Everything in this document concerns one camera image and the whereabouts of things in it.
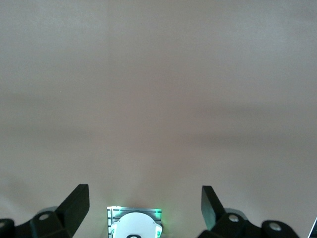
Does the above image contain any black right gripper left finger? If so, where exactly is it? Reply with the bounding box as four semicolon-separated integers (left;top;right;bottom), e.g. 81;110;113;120
0;183;90;238

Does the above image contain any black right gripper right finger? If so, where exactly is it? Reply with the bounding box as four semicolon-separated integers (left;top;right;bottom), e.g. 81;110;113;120
198;185;300;238

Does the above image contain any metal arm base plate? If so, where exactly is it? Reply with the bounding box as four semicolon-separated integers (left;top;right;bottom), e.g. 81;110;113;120
106;206;163;238

